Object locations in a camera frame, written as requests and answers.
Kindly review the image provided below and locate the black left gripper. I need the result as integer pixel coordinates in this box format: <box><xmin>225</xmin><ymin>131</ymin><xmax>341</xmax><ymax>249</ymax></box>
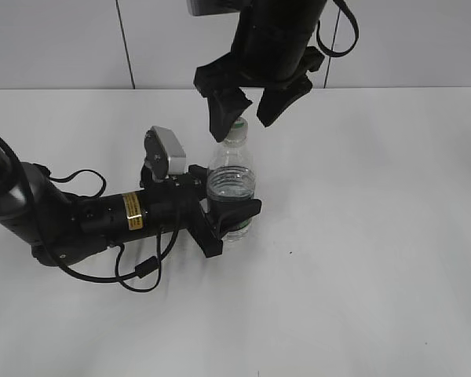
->
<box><xmin>140</xmin><ymin>164</ymin><xmax>262</xmax><ymax>258</ymax></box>

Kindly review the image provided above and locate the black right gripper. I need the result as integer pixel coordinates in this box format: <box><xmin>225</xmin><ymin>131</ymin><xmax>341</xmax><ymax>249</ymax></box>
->
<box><xmin>194</xmin><ymin>42</ymin><xmax>324</xmax><ymax>143</ymax></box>

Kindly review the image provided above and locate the clear plastic water bottle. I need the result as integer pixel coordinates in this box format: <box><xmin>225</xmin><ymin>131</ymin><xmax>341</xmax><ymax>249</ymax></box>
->
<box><xmin>206</xmin><ymin>129</ymin><xmax>257</xmax><ymax>243</ymax></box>

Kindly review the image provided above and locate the white green bottle cap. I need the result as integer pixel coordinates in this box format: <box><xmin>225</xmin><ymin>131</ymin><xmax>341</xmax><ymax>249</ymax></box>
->
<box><xmin>224</xmin><ymin>117</ymin><xmax>248</xmax><ymax>144</ymax></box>

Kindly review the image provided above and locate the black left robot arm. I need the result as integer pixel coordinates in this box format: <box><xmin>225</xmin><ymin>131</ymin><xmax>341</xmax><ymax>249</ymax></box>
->
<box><xmin>0</xmin><ymin>126</ymin><xmax>261</xmax><ymax>266</ymax></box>

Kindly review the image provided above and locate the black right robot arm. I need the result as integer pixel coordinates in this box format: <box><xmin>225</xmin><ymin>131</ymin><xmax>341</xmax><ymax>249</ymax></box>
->
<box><xmin>194</xmin><ymin>0</ymin><xmax>325</xmax><ymax>142</ymax></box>

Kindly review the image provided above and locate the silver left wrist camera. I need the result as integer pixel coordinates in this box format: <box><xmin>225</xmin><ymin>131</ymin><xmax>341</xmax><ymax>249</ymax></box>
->
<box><xmin>144</xmin><ymin>126</ymin><xmax>186</xmax><ymax>182</ymax></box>

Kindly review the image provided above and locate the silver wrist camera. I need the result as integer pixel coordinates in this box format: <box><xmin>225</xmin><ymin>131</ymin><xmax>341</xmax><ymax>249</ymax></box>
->
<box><xmin>187</xmin><ymin>0</ymin><xmax>251</xmax><ymax>16</ymax></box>
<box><xmin>144</xmin><ymin>126</ymin><xmax>186</xmax><ymax>182</ymax></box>

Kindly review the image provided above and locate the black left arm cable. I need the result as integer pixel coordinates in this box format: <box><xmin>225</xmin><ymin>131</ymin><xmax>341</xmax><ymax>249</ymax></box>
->
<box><xmin>42</xmin><ymin>168</ymin><xmax>181</xmax><ymax>294</ymax></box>

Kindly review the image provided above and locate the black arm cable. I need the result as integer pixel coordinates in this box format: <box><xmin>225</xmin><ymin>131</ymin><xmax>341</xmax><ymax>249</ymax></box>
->
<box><xmin>316</xmin><ymin>0</ymin><xmax>360</xmax><ymax>58</ymax></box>
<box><xmin>42</xmin><ymin>168</ymin><xmax>181</xmax><ymax>294</ymax></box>

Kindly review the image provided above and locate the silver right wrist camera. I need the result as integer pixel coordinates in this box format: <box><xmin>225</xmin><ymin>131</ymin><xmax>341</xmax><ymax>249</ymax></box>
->
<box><xmin>187</xmin><ymin>0</ymin><xmax>251</xmax><ymax>16</ymax></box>

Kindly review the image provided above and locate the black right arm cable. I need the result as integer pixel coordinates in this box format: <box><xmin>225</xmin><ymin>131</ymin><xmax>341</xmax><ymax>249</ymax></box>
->
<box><xmin>316</xmin><ymin>0</ymin><xmax>360</xmax><ymax>58</ymax></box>

